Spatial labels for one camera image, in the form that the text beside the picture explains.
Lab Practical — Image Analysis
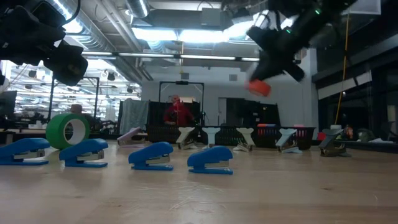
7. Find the grey hanging cloth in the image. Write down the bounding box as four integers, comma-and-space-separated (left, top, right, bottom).
119, 98, 150, 133

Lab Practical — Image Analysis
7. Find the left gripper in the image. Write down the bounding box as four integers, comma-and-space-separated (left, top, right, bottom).
0, 4, 89, 87

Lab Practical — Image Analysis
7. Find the black gantry frame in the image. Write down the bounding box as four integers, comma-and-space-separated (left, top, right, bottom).
49, 76, 100, 121
159, 81, 205, 125

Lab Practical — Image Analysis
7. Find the dark grey staple remover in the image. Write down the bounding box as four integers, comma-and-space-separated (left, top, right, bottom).
318, 128, 352, 158

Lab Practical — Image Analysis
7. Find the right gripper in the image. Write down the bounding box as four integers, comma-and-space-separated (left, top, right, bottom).
246, 17, 315, 83

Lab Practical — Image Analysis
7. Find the black desk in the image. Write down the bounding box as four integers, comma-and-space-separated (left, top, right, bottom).
334, 139, 398, 154

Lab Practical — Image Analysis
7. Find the silver ventilation duct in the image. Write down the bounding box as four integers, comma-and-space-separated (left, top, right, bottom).
46, 0, 147, 83

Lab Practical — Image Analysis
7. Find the black plastic mesh basket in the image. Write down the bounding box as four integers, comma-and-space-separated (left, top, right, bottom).
146, 124, 201, 144
257, 126, 317, 150
198, 125, 261, 147

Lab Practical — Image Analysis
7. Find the dark bag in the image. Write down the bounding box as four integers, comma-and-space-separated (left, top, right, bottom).
356, 128, 376, 142

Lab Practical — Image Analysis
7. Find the black monitor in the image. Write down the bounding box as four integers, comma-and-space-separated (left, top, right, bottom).
0, 90, 18, 118

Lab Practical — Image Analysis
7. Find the light blue staple remover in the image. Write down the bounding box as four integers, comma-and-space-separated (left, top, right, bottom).
275, 128, 303, 154
201, 126, 221, 151

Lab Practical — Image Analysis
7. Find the lavender staple remover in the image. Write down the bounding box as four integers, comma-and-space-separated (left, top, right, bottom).
116, 126, 147, 147

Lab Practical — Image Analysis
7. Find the yellow cable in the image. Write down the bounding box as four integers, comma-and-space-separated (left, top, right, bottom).
334, 14, 351, 125

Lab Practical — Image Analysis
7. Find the orange tape roll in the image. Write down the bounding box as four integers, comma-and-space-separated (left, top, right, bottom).
246, 78, 272, 98

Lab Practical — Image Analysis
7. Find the blue stapler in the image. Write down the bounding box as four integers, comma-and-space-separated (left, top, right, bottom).
187, 145, 234, 175
0, 138, 51, 166
58, 138, 109, 169
128, 141, 175, 171

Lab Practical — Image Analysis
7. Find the green tape roll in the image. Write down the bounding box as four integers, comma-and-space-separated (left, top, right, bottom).
45, 112, 91, 151

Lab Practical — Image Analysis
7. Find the black cabinet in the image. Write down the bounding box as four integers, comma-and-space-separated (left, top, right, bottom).
226, 97, 281, 128

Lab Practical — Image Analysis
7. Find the person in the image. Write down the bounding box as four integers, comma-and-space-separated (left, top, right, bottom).
164, 95, 195, 126
70, 104, 94, 125

